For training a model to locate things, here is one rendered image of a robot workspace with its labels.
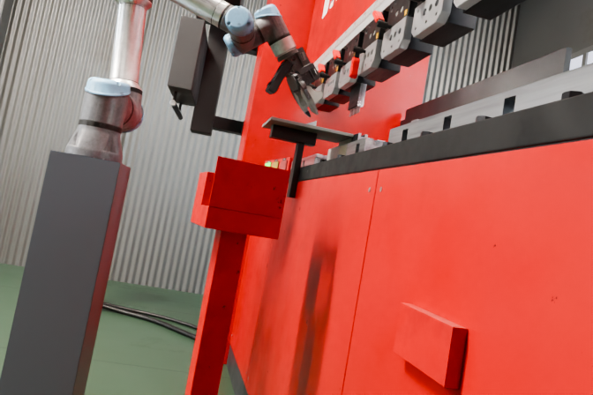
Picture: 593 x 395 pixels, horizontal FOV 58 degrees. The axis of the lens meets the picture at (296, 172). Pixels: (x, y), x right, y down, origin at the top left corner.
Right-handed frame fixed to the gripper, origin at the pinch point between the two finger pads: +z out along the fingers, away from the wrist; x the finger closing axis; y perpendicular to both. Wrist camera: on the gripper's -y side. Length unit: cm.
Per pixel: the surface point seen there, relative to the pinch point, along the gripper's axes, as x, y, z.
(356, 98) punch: -2.9, 15.6, 2.7
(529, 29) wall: 204, 296, 39
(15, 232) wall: 297, -138, -9
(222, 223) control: -50, -48, 8
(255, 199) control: -50, -40, 7
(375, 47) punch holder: -23.5, 17.5, -9.1
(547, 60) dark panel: -31, 65, 18
